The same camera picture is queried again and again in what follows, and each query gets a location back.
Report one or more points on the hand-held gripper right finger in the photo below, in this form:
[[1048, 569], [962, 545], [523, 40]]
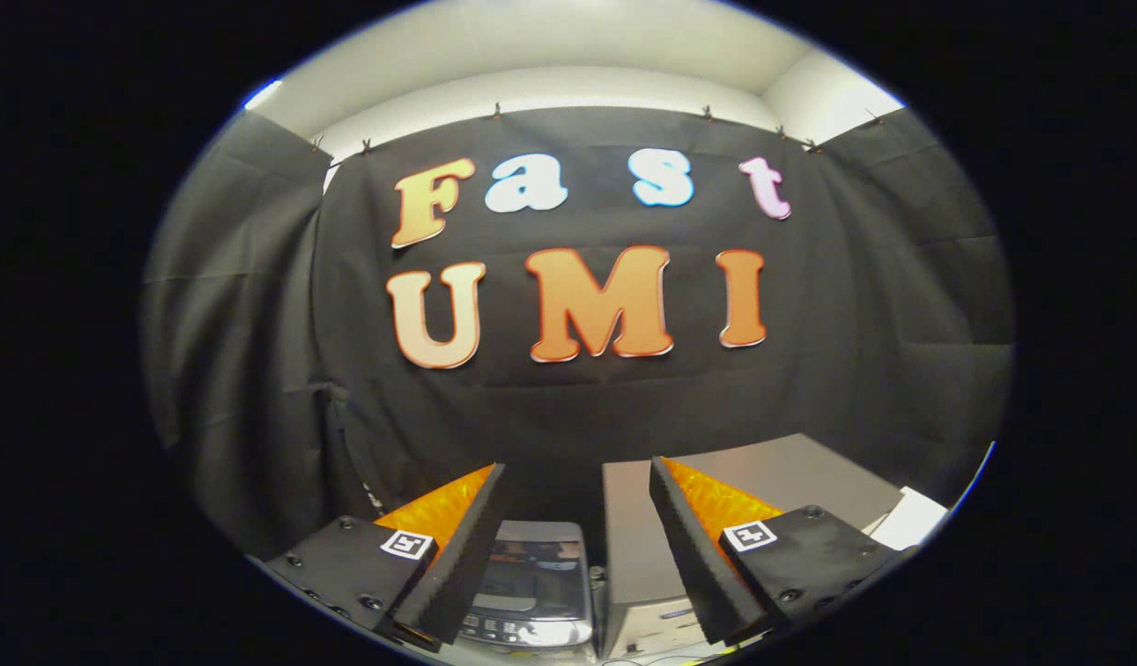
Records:
[[693, 564]]

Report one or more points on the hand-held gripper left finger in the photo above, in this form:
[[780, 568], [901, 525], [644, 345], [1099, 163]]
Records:
[[457, 564]]

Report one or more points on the grey washing machine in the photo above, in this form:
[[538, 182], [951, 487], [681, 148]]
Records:
[[531, 634]]

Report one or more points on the grey cabinet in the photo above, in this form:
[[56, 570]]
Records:
[[633, 536]]

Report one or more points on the black backdrop cloth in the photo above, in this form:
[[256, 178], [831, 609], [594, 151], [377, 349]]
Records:
[[577, 407]]

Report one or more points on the white paper sheet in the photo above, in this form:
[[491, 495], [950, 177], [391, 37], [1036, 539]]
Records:
[[910, 518]]

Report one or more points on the row of black cloth clips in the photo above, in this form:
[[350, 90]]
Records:
[[497, 112]]

